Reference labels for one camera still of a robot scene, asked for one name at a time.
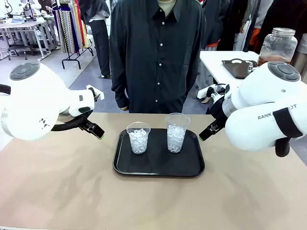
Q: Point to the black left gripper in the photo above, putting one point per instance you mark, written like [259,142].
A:
[87,123]

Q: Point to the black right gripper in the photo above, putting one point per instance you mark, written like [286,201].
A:
[219,115]

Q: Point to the tall clear iced cup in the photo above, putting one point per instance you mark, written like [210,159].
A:
[176,139]

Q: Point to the short clear iced cup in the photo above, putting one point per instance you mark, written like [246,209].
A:
[139,141]

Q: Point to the glass drink dispenser jar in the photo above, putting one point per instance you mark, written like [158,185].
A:
[278,48]

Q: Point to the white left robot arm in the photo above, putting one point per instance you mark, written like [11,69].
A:
[36,100]

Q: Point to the person's right forearm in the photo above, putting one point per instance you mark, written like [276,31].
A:
[118,88]

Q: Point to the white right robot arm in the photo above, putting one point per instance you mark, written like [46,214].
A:
[259,95]

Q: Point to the person's left forearm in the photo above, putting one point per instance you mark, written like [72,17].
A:
[193,81]

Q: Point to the person's right hand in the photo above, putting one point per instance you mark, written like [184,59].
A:
[124,108]

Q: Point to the black serving tray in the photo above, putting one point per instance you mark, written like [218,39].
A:
[158,165]

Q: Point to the white side table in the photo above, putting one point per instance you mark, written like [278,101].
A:
[216,62]

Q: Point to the black clothing rack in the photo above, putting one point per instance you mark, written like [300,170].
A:
[72,60]

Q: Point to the person in dark shirt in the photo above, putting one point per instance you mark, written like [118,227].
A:
[156,60]

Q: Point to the mannequin grey top dark trousers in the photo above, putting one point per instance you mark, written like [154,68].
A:
[100,36]

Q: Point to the colourful hanging fabrics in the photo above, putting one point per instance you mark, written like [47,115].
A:
[69,26]

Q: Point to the bystander in black coat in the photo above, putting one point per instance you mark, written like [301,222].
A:
[223,24]

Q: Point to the white work table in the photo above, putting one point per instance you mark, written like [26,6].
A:
[24,26]

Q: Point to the bystander in grey jacket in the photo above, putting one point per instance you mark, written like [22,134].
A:
[259,14]

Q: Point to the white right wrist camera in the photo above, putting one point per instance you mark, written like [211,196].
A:
[204,92]

